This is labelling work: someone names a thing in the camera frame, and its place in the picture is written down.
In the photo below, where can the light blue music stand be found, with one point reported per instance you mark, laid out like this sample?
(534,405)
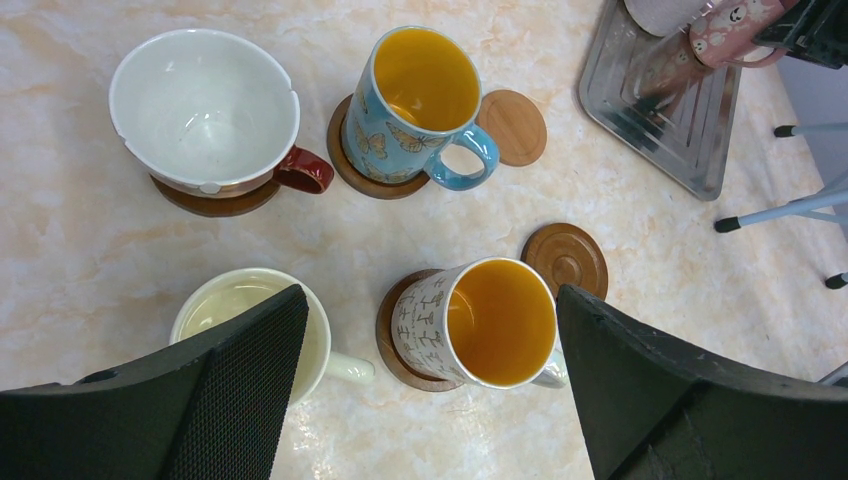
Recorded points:
(833,193)

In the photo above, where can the grey purple mug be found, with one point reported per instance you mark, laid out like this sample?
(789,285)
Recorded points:
(663,17)

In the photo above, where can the light wooden coaster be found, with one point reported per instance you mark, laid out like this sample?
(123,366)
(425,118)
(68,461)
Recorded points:
(515,124)

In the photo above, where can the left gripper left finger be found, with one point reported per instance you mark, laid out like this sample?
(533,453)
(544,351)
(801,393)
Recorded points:
(211,406)

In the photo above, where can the metal tray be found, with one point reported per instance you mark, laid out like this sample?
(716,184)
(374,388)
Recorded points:
(682,127)

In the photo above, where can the pink mug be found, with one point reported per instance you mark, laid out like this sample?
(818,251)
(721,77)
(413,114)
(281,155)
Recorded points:
(724,36)

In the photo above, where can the blue butterfly mug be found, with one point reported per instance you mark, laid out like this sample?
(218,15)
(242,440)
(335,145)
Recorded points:
(413,113)

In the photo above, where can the white and brown cup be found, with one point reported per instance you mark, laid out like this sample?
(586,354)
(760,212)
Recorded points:
(212,115)

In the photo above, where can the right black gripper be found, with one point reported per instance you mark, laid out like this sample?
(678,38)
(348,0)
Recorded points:
(814,31)

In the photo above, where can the dark wooden coaster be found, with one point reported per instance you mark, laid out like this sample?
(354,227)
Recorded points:
(346,171)
(564,254)
(217,208)
(389,354)

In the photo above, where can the cream ribbed mug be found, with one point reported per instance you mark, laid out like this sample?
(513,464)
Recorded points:
(233,293)

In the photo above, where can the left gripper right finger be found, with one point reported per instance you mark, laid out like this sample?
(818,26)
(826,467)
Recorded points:
(653,406)

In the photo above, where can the floral mug yellow inside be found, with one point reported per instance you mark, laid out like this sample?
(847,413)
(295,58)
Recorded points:
(490,323)

